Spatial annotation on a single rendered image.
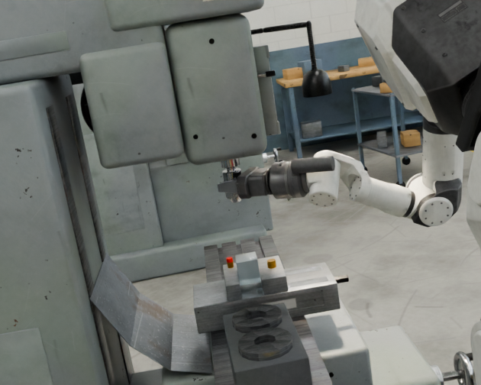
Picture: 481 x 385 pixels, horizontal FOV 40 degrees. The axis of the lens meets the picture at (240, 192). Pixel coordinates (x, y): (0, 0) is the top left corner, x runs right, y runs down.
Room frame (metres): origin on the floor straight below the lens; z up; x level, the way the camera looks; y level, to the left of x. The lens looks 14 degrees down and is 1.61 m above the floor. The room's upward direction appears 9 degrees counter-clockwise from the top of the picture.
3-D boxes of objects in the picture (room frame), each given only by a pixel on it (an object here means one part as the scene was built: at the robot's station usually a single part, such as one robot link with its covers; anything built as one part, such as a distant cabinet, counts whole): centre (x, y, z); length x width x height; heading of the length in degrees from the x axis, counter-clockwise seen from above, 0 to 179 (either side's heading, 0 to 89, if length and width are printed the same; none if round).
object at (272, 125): (1.59, -0.10, 1.44); 0.04 x 0.04 x 0.21; 2
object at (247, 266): (1.56, 0.01, 1.02); 0.06 x 0.05 x 0.06; 2
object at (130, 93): (1.58, 0.21, 1.47); 0.24 x 0.19 x 0.26; 2
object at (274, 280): (1.56, -0.04, 1.00); 0.15 x 0.06 x 0.04; 2
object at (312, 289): (1.56, -0.02, 0.96); 0.35 x 0.15 x 0.11; 92
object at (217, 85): (1.59, 0.02, 1.47); 0.21 x 0.19 x 0.32; 2
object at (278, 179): (1.55, -0.07, 1.23); 0.13 x 0.12 x 0.10; 157
